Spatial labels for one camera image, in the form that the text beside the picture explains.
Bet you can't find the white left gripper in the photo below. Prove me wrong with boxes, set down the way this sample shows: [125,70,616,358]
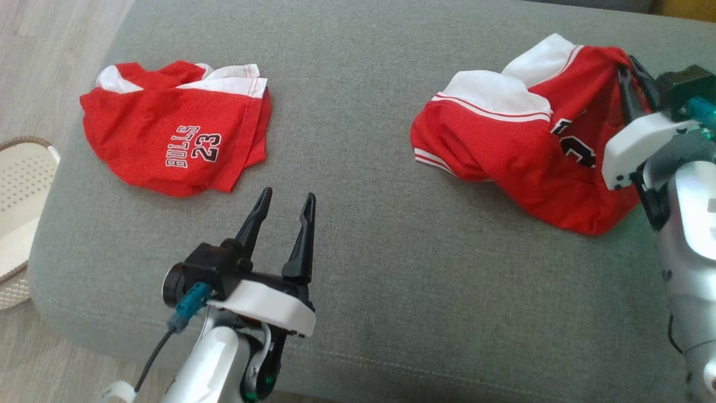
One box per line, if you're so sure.
[207,188,318,338]

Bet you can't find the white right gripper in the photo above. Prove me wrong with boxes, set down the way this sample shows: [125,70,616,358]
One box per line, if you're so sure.
[601,55,701,191]

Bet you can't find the red jersey with white sleeves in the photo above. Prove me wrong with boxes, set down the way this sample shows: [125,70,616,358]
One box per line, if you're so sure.
[410,34,645,236]

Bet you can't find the red Bulls 23 shorts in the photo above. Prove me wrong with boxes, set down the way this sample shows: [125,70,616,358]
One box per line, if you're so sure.
[79,60,272,198]

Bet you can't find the grey sofa seat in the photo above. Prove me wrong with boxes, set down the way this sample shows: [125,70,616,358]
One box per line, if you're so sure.
[28,0,716,403]

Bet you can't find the yellow cushion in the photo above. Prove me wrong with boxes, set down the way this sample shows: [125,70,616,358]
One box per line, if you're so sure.
[651,0,716,23]

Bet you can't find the grey sofa back cushion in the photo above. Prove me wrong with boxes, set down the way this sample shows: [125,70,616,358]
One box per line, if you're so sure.
[526,0,655,13]

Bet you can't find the cream perforated laundry basket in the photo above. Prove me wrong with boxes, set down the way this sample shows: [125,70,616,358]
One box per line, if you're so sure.
[0,136,61,311]

